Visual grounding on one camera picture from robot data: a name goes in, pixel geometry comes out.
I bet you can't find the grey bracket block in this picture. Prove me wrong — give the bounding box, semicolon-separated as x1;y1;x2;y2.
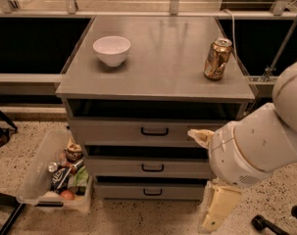
247;76;277;98

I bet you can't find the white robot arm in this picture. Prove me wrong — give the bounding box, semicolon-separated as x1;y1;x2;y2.
188;62;297;234

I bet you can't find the grey drawer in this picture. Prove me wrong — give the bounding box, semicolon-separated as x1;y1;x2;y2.
85;157;214;179
69;117;225;147
94;183;205;201

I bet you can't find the silver can top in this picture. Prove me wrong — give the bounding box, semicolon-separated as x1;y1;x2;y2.
48;162;59;172

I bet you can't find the black chair caster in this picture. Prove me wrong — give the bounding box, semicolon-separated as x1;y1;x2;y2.
251;205;297;235

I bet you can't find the clear plastic storage bin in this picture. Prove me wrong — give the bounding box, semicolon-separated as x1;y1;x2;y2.
16;129;92;213

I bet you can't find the crushed gold soda can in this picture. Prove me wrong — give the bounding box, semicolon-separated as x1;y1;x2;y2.
204;38;232;80

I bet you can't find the red apple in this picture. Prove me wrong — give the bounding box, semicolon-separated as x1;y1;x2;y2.
60;190;74;201

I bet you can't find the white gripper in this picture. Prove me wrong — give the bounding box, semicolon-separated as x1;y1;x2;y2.
187;121;272;233

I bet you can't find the dark blue snack bag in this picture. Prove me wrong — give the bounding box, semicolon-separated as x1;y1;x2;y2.
51;167;71;191

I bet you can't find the white ceramic bowl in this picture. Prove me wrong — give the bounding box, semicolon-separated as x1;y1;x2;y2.
93;36;131;67

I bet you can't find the grey bottom drawer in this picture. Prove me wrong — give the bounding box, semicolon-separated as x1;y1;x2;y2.
94;183;205;201

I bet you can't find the grey drawer cabinet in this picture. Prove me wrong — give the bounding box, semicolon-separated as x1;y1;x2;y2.
55;15;256;202

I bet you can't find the black tripod leg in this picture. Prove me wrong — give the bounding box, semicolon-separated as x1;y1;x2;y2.
0;111;18;132

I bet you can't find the green snack packet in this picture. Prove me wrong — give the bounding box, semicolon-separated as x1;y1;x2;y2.
69;166;89;187

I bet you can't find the metal diagonal rod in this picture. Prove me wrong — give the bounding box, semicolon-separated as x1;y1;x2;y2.
259;15;297;82

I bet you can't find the grey top drawer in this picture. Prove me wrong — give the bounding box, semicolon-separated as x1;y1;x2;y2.
69;117;225;147

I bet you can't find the grey middle drawer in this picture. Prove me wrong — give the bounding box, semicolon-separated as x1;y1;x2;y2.
85;157;214;179

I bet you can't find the white cable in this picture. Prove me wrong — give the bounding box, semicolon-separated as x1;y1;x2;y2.
222;8;239;61

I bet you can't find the black frame left floor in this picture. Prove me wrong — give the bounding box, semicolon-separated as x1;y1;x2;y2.
0;193;25;235

